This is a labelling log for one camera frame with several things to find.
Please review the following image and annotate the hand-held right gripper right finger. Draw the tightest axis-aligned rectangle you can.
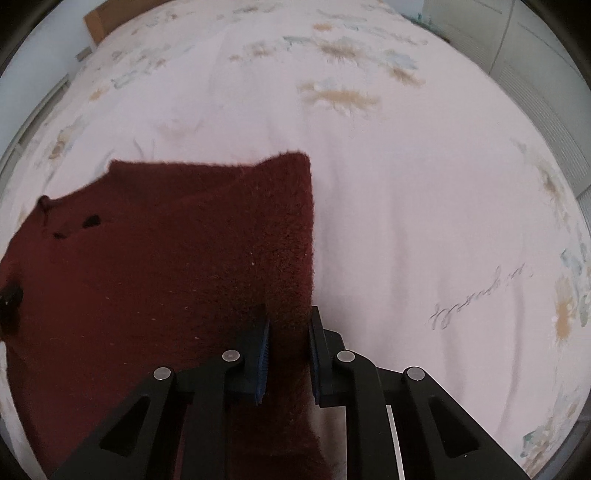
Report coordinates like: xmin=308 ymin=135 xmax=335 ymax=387
xmin=307 ymin=305 xmax=532 ymax=480

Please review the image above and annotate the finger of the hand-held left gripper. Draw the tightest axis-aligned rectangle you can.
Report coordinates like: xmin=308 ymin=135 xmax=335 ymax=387
xmin=0 ymin=285 xmax=24 ymax=334

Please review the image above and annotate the dark red knitted sweater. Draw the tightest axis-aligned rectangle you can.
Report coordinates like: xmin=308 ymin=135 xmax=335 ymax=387
xmin=0 ymin=151 xmax=348 ymax=480

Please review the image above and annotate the white panelled bed frame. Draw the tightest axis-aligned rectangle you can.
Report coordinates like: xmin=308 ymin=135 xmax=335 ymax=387
xmin=0 ymin=74 xmax=72 ymax=160

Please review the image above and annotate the wooden headboard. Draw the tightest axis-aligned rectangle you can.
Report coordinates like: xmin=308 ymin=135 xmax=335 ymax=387
xmin=83 ymin=0 xmax=137 ymax=46

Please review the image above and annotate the floral pink bed cover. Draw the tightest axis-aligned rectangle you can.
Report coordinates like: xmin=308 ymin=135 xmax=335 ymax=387
xmin=0 ymin=0 xmax=591 ymax=480

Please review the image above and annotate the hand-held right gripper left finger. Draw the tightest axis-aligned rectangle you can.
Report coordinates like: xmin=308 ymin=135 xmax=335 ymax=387
xmin=50 ymin=318 xmax=271 ymax=480

